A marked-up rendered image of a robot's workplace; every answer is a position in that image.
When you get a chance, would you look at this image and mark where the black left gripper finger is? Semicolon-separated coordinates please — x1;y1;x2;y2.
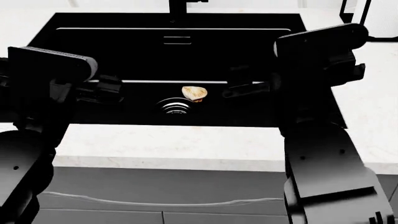
93;86;126;102
98;73;123;88

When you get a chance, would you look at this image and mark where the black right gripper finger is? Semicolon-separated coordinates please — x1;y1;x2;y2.
221;82;272;99
229;65;274;83

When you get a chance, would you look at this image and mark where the round metal sink drain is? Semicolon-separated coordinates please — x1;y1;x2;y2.
155;96;196;116

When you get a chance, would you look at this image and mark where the black sink basin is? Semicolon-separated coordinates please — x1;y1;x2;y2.
23;12;348;129

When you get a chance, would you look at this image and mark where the black sink faucet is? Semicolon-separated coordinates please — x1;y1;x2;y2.
167;0;210;24

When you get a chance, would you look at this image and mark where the grey cabinet drawer front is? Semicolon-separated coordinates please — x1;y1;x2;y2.
37;166;289;212

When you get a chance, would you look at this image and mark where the grey cabinet door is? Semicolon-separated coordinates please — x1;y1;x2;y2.
29;208;165;224
163;209;292;224

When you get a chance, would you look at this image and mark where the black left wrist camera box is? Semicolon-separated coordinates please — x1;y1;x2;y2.
6;45;99;85

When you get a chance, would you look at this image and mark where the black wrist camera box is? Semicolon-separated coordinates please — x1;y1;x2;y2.
272;22;371;71
6;45;99;85

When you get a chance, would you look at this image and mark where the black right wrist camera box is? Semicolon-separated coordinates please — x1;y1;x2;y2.
272;22;371;71

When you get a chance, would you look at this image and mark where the black wire rack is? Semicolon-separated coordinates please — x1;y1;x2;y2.
338;0;398;43

